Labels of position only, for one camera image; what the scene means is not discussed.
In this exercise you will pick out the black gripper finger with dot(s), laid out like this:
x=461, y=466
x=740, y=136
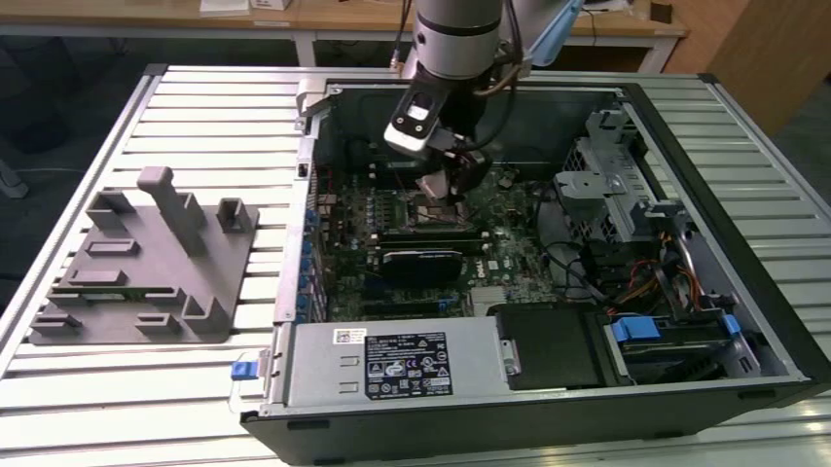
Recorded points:
x=473, y=168

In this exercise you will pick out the wooden cabinet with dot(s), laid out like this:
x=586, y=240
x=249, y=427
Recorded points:
x=765, y=58

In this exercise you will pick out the grey furniture leg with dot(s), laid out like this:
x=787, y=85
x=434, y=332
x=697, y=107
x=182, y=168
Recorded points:
x=12, y=185

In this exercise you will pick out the black graphics card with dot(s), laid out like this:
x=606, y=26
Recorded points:
x=421, y=270

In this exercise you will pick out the small black box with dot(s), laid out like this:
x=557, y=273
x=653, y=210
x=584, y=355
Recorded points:
x=660, y=12

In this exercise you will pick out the green motherboard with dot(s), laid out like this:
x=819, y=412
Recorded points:
x=518, y=272

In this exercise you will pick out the white box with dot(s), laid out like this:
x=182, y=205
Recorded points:
x=224, y=6

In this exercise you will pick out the CPU socket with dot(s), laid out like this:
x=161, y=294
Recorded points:
x=428, y=217

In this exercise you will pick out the black PC case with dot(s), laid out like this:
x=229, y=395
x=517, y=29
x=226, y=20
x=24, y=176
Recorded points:
x=453, y=438

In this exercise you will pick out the silver metal drive cage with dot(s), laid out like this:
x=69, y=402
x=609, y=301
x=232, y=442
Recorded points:
x=586, y=190

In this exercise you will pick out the hard disk in blue carrier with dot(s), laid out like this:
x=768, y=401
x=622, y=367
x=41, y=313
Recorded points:
x=636, y=330

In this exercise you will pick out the white labelled packet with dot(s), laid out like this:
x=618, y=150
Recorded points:
x=269, y=4

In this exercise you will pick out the grey power supply unit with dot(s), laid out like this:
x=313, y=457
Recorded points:
x=310, y=374

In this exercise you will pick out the silver CPU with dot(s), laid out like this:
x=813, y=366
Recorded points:
x=430, y=189

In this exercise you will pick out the wooden desk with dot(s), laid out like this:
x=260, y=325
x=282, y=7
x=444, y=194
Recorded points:
x=226, y=20

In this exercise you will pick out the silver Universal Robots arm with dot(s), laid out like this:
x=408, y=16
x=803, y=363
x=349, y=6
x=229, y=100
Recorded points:
x=453, y=44

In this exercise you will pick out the grey parts rack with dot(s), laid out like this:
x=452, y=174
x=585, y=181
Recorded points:
x=161, y=277

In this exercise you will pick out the blue case latch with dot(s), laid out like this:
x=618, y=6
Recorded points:
x=242, y=370

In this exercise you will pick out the small silver heatsink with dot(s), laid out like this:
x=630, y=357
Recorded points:
x=488, y=297

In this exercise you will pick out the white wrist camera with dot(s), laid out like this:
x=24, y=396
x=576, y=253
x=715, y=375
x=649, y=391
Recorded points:
x=402, y=141

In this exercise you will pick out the black drive bay cover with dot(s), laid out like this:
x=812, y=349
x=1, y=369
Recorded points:
x=552, y=348

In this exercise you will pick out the black RAM slot bank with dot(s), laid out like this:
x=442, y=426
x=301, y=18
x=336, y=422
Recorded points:
x=428, y=239
x=389, y=176

